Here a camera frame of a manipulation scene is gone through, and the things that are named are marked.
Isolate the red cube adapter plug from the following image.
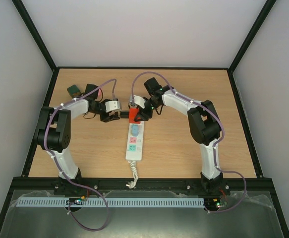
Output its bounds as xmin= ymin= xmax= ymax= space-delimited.
xmin=129 ymin=108 xmax=141 ymax=124

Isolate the pink folding socket plug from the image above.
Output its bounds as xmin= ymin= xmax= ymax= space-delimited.
xmin=97 ymin=89 xmax=103 ymax=100

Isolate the white power strip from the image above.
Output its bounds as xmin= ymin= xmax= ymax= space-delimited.
xmin=125 ymin=121 xmax=145 ymax=161

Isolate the dark green plug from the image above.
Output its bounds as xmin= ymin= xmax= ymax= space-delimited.
xmin=67 ymin=84 xmax=82 ymax=98

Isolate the black usb plug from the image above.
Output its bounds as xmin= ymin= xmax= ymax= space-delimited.
xmin=119 ymin=111 xmax=129 ymax=119

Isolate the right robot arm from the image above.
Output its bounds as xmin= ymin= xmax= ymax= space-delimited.
xmin=129 ymin=77 xmax=224 ymax=194

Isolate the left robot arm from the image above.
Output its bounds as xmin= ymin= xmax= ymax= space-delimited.
xmin=34 ymin=79 xmax=121 ymax=189

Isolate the blue plug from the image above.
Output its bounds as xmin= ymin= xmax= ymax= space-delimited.
xmin=131 ymin=124 xmax=139 ymax=137

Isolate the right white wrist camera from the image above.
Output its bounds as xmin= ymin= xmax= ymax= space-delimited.
xmin=128 ymin=95 xmax=146 ymax=109

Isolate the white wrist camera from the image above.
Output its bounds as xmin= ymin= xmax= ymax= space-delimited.
xmin=105 ymin=100 xmax=122 ymax=113
xmin=128 ymin=95 xmax=146 ymax=109

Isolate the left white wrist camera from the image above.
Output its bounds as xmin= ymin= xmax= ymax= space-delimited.
xmin=105 ymin=100 xmax=122 ymax=113

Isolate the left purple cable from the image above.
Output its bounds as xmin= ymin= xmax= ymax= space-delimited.
xmin=45 ymin=78 xmax=110 ymax=232

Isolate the white power strip cord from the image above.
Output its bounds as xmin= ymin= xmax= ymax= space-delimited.
xmin=125 ymin=160 xmax=139 ymax=190

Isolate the light blue cable duct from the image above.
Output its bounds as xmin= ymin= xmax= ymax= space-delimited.
xmin=16 ymin=197 xmax=205 ymax=208

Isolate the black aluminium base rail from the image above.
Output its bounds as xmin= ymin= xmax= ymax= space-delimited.
xmin=9 ymin=177 xmax=275 ymax=196

